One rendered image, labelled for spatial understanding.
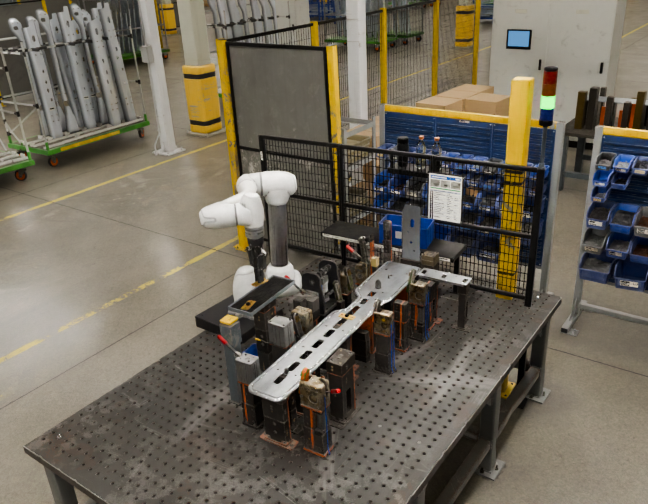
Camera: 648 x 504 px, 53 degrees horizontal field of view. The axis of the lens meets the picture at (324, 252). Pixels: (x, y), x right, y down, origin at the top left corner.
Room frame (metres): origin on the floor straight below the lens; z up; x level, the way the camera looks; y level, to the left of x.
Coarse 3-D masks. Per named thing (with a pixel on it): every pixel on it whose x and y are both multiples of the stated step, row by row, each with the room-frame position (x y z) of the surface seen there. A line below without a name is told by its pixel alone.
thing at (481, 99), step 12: (468, 84) 8.15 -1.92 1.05; (432, 96) 7.56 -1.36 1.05; (444, 96) 7.53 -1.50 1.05; (456, 96) 7.49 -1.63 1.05; (468, 96) 7.46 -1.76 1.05; (480, 96) 7.43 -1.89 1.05; (492, 96) 7.39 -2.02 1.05; (504, 96) 7.36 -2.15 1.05; (432, 108) 7.16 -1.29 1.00; (444, 108) 7.05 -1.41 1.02; (456, 108) 7.23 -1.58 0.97; (468, 108) 7.31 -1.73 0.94; (480, 108) 7.21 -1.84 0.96; (492, 108) 7.11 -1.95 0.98; (504, 108) 7.25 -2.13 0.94
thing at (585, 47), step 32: (512, 0) 9.24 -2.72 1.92; (544, 0) 8.98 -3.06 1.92; (576, 0) 8.74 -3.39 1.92; (608, 0) 8.50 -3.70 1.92; (512, 32) 9.20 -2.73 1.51; (544, 32) 8.96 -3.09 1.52; (576, 32) 8.71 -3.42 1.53; (608, 32) 8.47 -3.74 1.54; (512, 64) 9.20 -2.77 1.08; (544, 64) 8.94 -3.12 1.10; (576, 64) 8.68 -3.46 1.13; (608, 64) 8.45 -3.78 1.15; (576, 96) 8.65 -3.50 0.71
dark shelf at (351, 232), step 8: (336, 224) 3.91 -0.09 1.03; (344, 224) 3.90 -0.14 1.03; (352, 224) 3.89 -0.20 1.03; (320, 232) 3.80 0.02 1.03; (328, 232) 3.78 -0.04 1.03; (336, 232) 3.78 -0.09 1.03; (344, 232) 3.77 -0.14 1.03; (352, 232) 3.76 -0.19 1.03; (360, 232) 3.76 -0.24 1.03; (368, 232) 3.75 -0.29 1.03; (376, 232) 3.74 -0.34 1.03; (344, 240) 3.70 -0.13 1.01; (352, 240) 3.67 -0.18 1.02; (376, 240) 3.62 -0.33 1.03; (440, 240) 3.57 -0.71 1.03; (392, 248) 3.52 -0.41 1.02; (400, 248) 3.49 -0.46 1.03; (432, 248) 3.46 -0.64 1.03; (440, 248) 3.45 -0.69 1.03; (448, 248) 3.45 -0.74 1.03; (456, 248) 3.44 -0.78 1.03; (464, 248) 3.46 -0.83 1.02; (440, 256) 3.35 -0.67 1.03; (448, 256) 3.34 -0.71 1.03; (456, 256) 3.35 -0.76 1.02
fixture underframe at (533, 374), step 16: (544, 336) 3.31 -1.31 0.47; (544, 352) 3.32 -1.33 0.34; (528, 368) 3.36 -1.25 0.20; (544, 368) 3.36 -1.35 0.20; (528, 384) 3.16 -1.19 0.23; (496, 400) 2.70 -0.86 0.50; (512, 400) 3.02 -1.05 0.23; (544, 400) 3.28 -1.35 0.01; (496, 416) 2.71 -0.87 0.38; (480, 432) 2.73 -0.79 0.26; (496, 432) 2.73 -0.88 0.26; (480, 448) 2.64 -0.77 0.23; (464, 464) 2.53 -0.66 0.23; (480, 464) 2.72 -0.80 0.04; (496, 464) 2.74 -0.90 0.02; (48, 480) 2.30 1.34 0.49; (64, 480) 2.30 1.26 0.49; (464, 480) 2.43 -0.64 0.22; (64, 496) 2.28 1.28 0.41; (448, 496) 2.33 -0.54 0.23
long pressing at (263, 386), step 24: (384, 264) 3.34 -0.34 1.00; (360, 288) 3.07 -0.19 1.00; (384, 288) 3.05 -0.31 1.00; (336, 312) 2.83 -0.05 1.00; (360, 312) 2.82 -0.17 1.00; (312, 336) 2.62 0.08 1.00; (336, 336) 2.61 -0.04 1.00; (288, 360) 2.43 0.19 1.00; (312, 360) 2.42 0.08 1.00; (264, 384) 2.26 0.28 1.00; (288, 384) 2.25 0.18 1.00
